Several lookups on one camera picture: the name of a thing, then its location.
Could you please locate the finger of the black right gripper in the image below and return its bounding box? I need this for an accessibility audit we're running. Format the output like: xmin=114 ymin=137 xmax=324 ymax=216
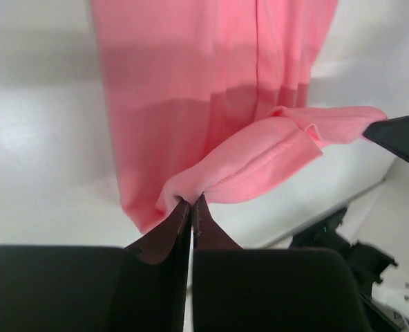
xmin=363 ymin=116 xmax=409 ymax=163

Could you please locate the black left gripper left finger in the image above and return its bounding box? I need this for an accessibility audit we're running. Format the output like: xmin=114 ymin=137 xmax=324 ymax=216
xmin=0 ymin=201 xmax=191 ymax=331

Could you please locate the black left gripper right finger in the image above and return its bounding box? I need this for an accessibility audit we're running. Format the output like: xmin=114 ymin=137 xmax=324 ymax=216
xmin=192 ymin=197 xmax=370 ymax=331

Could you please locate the light pink t-shirt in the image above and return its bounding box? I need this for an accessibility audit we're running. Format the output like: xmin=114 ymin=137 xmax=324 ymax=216
xmin=91 ymin=1 xmax=386 ymax=232

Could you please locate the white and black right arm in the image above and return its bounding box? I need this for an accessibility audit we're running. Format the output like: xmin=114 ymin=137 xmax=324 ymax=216
xmin=290 ymin=116 xmax=409 ymax=331

